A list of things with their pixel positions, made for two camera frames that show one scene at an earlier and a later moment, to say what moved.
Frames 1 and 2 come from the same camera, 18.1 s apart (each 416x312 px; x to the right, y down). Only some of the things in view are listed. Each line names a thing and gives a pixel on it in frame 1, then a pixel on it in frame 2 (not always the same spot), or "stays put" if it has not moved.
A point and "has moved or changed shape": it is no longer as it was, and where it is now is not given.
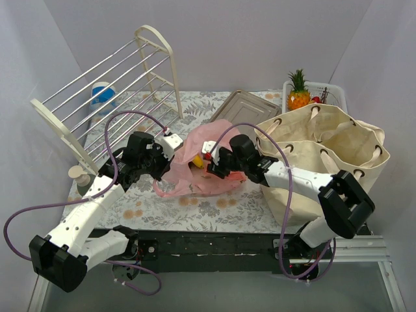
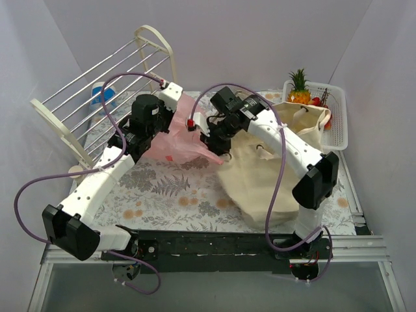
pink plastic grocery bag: (183, 179) → (179, 144)
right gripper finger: (217, 171) → (210, 145)
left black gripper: (161, 164) → (163, 117)
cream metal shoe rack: (122, 98) stays put
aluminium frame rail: (361, 248) stays put
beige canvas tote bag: (321, 139) has moved or changed shape
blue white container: (103, 96) stays put
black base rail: (162, 252) stays put
